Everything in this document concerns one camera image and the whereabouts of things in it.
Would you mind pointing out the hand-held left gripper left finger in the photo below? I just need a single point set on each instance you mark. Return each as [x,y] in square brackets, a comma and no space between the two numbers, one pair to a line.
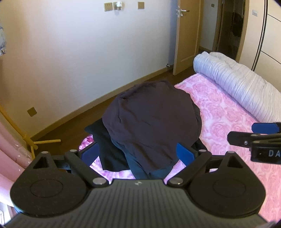
[89,153]

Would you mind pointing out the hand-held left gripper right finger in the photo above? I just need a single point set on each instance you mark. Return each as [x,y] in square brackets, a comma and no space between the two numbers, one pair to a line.
[185,153]

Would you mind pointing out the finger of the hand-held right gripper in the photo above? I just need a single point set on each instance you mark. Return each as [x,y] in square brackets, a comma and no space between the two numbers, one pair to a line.
[239,138]
[264,127]

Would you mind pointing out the dark purple long-sleeve shirt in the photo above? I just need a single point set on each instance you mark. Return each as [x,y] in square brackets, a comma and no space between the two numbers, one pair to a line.
[153,122]

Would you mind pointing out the navy garment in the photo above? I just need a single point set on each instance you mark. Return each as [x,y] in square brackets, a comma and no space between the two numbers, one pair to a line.
[114,157]

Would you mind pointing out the pink floral bed sheet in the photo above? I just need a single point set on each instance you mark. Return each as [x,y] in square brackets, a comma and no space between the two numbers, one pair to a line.
[219,114]

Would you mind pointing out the yellow wooden rack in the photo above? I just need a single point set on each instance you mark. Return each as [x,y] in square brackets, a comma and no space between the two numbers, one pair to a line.
[44,142]

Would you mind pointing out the white ribbed quilt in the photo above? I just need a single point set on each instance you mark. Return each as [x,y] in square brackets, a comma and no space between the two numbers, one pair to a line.
[237,81]

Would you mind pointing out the pink curtain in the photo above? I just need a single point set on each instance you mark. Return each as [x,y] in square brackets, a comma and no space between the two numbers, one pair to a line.
[11,157]

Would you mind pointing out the cream wardrobe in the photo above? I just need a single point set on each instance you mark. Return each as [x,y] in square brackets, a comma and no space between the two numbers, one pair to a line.
[270,32]

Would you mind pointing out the wooden door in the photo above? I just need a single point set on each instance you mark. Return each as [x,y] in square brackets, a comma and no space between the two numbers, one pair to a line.
[186,39]

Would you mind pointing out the grey shiny cloth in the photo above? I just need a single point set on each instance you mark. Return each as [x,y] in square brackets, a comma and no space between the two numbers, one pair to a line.
[2,39]

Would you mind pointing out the white plug adapter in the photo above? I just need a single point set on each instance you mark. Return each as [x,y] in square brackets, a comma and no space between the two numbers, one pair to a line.
[118,5]

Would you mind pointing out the gold wall socket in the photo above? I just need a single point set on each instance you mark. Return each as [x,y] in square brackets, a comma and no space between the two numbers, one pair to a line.
[31,111]
[107,6]
[141,5]

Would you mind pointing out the wooden door frame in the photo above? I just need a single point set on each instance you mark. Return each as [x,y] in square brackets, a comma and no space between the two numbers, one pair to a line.
[219,26]

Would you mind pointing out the white light switch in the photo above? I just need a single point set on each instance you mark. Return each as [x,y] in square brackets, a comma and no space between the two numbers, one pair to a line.
[254,12]

